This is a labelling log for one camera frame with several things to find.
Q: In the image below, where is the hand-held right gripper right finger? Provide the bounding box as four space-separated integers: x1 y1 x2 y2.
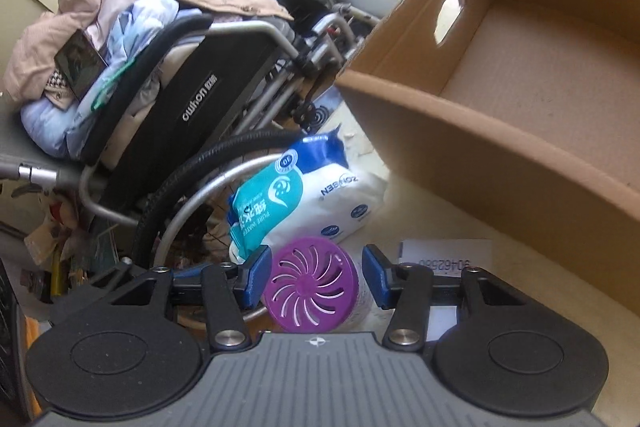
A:
361 244 538 354

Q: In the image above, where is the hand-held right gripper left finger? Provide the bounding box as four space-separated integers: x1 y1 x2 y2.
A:
92 244 275 354

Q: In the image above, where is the purple lidded air freshener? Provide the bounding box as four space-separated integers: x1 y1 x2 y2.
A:
263 238 386 336

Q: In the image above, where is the small white carton box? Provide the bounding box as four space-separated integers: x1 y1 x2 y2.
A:
395 239 494 343

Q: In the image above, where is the brown cardboard box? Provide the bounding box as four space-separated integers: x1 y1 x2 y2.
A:
334 0 640 329

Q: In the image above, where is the teal wet wipes pack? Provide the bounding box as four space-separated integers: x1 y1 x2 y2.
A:
227 157 305 266

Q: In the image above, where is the white and blue wipes pack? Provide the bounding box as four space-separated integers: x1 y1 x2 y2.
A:
260 124 389 249

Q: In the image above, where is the heap of mixed clutter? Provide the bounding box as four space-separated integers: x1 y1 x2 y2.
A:
19 196 133 305

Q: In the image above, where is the black wheelchair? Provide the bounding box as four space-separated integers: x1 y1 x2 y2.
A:
77 4 375 324

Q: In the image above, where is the green plastic clip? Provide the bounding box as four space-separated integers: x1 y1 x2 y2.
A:
92 56 137 112

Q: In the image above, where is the grey metal tube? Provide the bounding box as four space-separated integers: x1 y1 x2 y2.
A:
0 161 60 188

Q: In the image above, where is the light blue quilt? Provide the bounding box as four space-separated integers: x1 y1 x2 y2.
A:
20 0 182 158

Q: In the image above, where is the dark glossy tag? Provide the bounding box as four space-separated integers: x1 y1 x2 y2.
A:
53 29 109 100

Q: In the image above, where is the black cloth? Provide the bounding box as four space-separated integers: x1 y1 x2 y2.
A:
278 0 327 18

